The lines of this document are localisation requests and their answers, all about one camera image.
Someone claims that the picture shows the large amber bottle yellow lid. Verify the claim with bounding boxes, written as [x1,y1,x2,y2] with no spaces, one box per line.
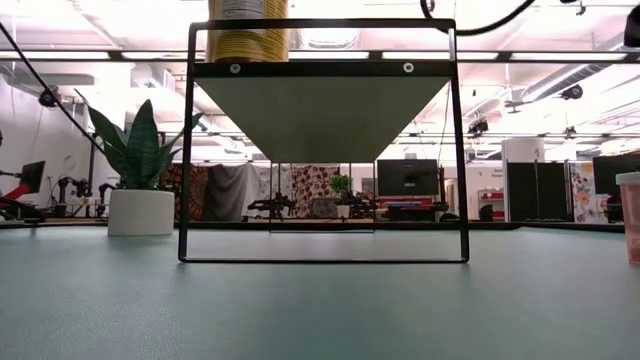
[206,0,290,64]

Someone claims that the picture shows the pink container with lid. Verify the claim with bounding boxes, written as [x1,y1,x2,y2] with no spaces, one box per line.
[615,171,640,265]

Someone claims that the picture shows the brown floral tapestry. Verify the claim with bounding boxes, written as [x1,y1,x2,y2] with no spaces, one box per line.
[291,164,342,219]

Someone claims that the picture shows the small green plant white pot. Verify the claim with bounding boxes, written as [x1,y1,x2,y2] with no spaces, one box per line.
[329,173,354,220]

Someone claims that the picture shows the black computer monitor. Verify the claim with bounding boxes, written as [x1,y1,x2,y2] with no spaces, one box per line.
[376,158,441,197]
[18,160,47,195]
[592,152,640,196]

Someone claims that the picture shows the red background workbench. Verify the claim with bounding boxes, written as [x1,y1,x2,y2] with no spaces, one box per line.
[375,195,449,223]

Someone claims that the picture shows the gray draped cloth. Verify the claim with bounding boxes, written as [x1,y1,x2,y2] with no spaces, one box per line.
[206,163,271,223]

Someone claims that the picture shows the orange patterned tapestry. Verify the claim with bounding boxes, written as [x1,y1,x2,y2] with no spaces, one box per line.
[164,164,210,222]

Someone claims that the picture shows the green table mat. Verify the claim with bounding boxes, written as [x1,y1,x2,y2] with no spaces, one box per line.
[0,225,640,360]

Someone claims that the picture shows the storage rack with red bins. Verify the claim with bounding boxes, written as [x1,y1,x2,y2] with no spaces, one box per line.
[476,188,505,221]

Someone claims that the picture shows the snake plant in white pot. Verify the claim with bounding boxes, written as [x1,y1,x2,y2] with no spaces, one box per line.
[74,88,207,238]

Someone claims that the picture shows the white box on cabinet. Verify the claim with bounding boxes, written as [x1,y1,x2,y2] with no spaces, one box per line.
[501,137,546,164]

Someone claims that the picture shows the black cabinet partition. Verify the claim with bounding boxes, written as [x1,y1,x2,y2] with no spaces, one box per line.
[504,160,572,223]

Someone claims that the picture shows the black background robot arms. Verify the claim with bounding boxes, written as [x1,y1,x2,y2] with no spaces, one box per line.
[53,175,119,220]

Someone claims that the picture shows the colourful floral curtain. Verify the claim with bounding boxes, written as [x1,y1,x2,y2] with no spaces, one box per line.
[569,160,601,224]

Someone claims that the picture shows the red and black device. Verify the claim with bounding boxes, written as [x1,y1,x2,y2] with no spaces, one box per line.
[0,169,51,225]

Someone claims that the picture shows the wooden shelf black metal frame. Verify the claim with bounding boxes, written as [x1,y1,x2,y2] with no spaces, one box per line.
[177,18,471,265]

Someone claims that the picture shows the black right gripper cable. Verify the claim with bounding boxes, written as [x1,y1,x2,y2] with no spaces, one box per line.
[419,0,537,37]

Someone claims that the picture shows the black table frame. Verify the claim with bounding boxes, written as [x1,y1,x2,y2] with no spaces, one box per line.
[0,218,626,232]

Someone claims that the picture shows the silver ventilation duct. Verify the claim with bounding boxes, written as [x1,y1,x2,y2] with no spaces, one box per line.
[519,22,640,104]

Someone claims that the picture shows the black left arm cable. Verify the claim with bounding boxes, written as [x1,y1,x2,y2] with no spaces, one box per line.
[0,20,105,154]

